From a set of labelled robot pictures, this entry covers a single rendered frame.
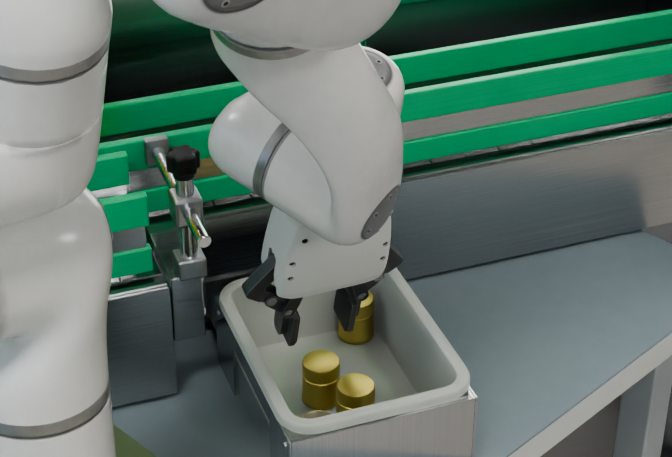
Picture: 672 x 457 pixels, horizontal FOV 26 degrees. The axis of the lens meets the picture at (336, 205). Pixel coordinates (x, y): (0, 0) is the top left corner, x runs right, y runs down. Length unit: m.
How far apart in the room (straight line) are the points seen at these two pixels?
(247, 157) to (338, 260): 0.19
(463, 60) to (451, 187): 0.14
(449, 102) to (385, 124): 0.49
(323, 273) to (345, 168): 0.26
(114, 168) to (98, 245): 0.42
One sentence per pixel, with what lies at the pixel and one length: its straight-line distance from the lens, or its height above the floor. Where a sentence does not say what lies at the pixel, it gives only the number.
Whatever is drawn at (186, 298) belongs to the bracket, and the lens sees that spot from 1.32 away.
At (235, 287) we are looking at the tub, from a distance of 1.36.
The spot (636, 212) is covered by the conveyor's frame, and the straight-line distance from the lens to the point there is 1.61.
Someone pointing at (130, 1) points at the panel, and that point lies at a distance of 1.47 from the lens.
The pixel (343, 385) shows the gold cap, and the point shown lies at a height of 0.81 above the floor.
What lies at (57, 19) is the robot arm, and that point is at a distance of 0.76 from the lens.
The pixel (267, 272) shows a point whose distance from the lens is 1.21.
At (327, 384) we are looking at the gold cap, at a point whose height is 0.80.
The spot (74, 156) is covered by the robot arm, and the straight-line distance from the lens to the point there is 0.83.
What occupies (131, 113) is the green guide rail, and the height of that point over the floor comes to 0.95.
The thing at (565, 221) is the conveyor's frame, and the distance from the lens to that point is 1.57.
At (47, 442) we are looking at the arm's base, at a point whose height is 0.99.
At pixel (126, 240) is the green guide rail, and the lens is 1.29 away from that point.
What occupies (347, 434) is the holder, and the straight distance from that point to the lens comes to 1.23.
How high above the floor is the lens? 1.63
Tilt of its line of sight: 32 degrees down
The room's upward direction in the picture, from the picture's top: straight up
